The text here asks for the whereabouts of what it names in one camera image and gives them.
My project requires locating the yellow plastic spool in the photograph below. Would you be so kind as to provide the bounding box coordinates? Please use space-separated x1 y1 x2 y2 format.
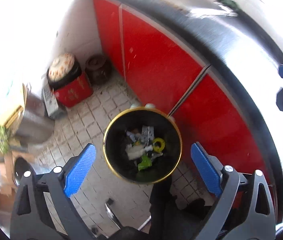
152 138 165 154

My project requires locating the white sponge brush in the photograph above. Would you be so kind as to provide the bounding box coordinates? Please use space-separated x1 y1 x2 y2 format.
125 145 153 160

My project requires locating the green wet wipes pack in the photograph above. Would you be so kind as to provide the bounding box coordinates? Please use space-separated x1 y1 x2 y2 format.
136 155 156 183

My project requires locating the blue white wrapper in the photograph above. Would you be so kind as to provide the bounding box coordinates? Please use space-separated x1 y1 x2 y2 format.
126 131 142 144

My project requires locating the black trash bin yellow rim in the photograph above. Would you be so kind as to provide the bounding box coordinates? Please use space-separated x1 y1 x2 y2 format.
103 107 182 185

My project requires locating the black wok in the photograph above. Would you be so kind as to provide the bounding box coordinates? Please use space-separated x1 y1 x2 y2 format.
14 157 35 183

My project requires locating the red cabinet door right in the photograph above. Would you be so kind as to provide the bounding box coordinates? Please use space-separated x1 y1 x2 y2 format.
173 75 271 183

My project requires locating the red cabinet door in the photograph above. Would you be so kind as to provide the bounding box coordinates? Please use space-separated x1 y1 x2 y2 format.
122 8 207 113
173 75 271 183
93 0 125 77

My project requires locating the large steel stockpot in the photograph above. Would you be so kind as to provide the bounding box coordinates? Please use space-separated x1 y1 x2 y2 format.
15 91 55 144

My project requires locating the grey perforated box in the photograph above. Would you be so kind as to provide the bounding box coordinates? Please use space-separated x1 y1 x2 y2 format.
42 85 59 119

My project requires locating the yellow cardboard box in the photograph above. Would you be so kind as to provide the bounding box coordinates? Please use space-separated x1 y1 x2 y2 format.
3 83 28 128

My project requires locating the red cabinet door left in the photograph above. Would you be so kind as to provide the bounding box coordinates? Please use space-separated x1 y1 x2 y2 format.
122 8 207 113

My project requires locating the floral lid pot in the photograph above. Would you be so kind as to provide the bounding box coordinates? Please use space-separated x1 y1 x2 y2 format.
48 53 75 82

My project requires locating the dark clay pot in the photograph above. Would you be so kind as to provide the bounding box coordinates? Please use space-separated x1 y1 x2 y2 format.
85 55 112 85

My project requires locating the red cabinet door far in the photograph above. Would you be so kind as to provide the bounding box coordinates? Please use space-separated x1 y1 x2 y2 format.
93 0 125 77

